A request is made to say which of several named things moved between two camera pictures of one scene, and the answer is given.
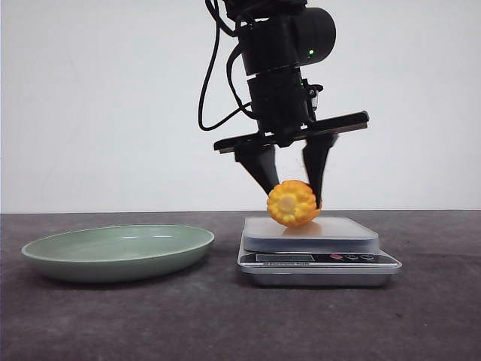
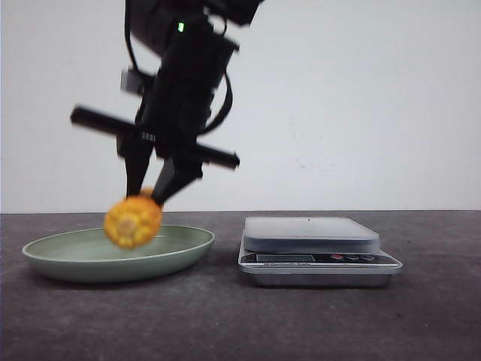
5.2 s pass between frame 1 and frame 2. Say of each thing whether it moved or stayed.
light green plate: stayed
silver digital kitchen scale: stayed
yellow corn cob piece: moved
